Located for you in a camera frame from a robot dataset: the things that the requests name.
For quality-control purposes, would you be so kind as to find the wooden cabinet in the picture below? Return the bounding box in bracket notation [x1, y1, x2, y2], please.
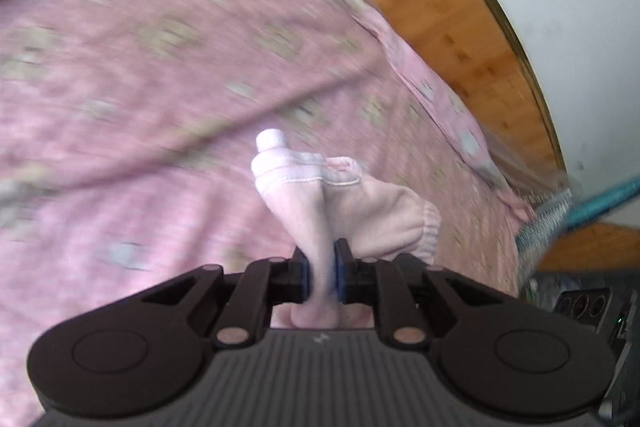
[537, 222, 640, 273]

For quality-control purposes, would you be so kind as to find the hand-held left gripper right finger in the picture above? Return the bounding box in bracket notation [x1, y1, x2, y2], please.
[333, 238, 502, 351]

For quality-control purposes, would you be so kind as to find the pink fleece garment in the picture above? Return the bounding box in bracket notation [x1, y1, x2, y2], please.
[250, 128, 443, 329]

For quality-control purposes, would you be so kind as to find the metal mesh rack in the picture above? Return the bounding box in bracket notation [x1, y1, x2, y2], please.
[515, 189, 573, 268]

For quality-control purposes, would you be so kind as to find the pink bear-print quilt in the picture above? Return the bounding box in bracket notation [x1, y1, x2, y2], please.
[0, 0, 536, 423]

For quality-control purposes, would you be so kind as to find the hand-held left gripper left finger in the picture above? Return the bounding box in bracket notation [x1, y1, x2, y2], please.
[142, 246, 309, 351]

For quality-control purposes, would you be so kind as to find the teal pole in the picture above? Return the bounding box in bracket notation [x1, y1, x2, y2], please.
[567, 176, 640, 230]

